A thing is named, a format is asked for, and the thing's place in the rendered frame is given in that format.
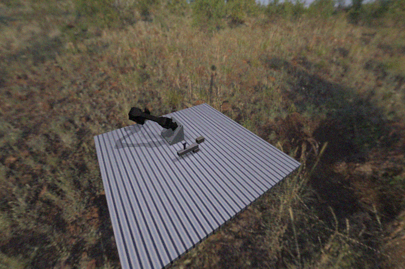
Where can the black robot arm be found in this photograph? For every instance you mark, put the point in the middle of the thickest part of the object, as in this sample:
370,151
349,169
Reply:
139,117

